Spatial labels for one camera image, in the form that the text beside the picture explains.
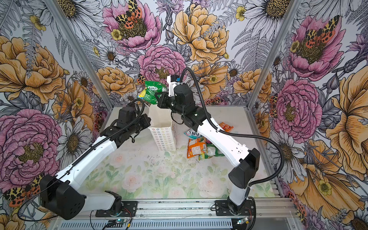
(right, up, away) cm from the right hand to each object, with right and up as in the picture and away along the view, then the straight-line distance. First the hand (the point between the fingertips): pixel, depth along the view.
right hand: (155, 99), depth 67 cm
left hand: (-5, -11, +13) cm, 18 cm away
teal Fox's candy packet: (+19, -19, +32) cm, 42 cm away
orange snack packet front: (+21, -26, +24) cm, 41 cm away
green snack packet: (+30, -28, +21) cm, 46 cm away
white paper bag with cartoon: (+2, -15, +9) cm, 17 cm away
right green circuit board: (+43, -59, +4) cm, 73 cm away
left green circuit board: (-19, -60, +4) cm, 63 cm away
